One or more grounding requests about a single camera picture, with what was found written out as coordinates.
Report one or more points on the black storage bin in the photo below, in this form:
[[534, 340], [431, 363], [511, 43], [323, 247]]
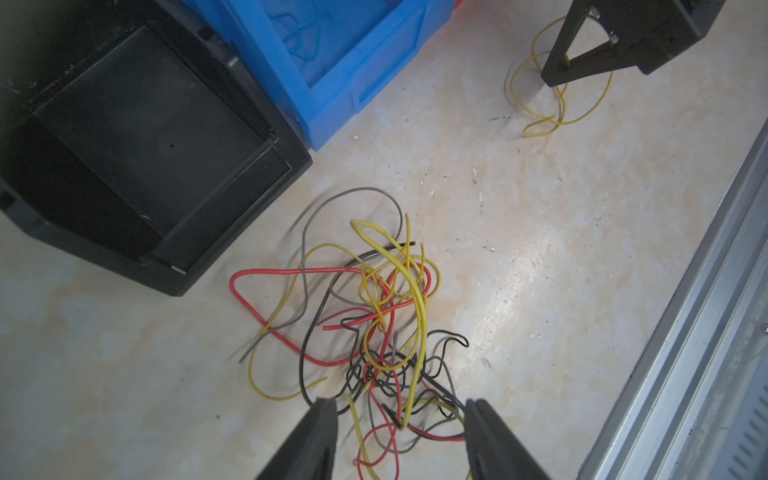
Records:
[[134, 137]]

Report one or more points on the aluminium front rail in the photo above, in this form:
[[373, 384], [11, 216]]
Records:
[[695, 405]]

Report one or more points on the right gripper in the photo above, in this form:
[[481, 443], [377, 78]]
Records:
[[678, 30]]

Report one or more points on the blue storage bin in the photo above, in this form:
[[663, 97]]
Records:
[[322, 62]]

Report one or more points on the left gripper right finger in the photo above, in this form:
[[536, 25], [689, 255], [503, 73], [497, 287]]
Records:
[[493, 451]]

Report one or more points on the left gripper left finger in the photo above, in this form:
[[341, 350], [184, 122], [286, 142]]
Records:
[[308, 453]]

